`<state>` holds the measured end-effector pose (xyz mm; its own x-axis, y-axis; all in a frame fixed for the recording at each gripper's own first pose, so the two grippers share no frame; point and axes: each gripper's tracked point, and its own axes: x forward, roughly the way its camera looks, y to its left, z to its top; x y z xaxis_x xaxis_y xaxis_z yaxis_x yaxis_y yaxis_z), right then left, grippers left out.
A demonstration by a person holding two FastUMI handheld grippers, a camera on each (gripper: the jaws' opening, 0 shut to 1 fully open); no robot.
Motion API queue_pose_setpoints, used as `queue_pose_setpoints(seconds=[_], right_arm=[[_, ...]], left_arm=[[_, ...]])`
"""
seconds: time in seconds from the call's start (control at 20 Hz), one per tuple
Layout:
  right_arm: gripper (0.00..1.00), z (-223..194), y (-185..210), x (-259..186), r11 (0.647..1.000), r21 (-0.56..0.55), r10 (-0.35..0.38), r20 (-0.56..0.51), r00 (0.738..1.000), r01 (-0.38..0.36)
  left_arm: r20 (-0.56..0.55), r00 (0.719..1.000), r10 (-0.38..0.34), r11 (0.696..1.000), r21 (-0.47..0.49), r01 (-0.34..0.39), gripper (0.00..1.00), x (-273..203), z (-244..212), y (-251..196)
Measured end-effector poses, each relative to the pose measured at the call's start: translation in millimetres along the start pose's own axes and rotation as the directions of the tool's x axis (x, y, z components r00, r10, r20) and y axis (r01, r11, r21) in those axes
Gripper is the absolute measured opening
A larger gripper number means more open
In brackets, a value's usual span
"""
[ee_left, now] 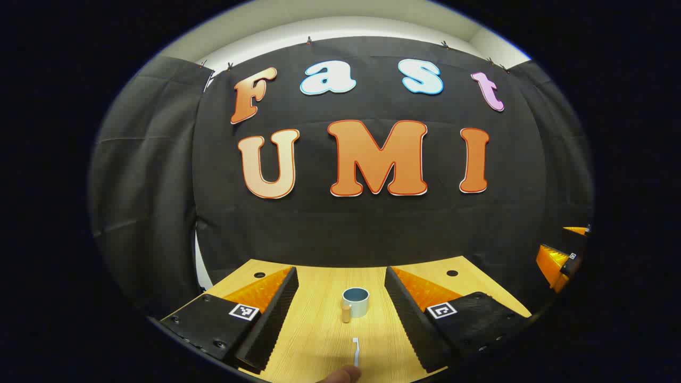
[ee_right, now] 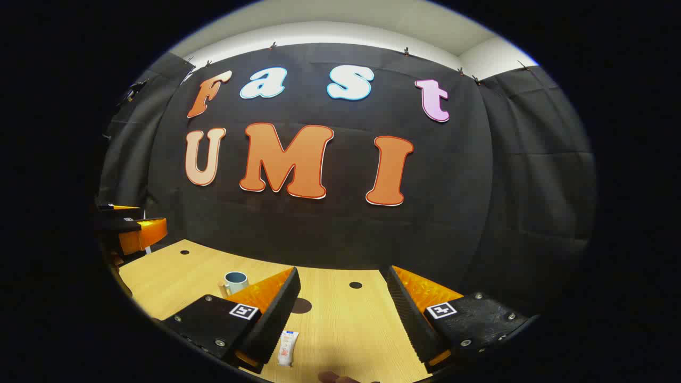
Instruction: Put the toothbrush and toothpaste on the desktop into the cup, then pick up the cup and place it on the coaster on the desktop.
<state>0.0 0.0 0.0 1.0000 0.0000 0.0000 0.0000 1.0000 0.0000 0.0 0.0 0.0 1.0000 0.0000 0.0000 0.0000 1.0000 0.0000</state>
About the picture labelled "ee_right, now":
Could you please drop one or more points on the dark brown round coaster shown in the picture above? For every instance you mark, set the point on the dark brown round coaster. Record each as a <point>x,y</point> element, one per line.
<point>303,306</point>

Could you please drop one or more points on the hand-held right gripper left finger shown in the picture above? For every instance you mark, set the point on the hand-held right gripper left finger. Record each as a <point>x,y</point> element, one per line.
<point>282,303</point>

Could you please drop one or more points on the white toothpaste tube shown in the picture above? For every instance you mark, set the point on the white toothpaste tube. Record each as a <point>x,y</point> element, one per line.
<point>287,348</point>

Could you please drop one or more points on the wooden desktop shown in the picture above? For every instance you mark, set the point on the wooden desktop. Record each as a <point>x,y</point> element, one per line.
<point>346,330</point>

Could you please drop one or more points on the black backdrop cloth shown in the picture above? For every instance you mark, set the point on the black backdrop cloth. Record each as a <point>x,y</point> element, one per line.
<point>340,234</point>

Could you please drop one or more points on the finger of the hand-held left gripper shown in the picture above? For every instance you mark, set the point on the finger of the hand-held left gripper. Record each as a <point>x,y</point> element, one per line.
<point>119,211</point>
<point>141,235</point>

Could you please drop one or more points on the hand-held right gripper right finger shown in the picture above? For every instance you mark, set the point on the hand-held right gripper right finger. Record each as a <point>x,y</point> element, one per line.
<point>407,308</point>

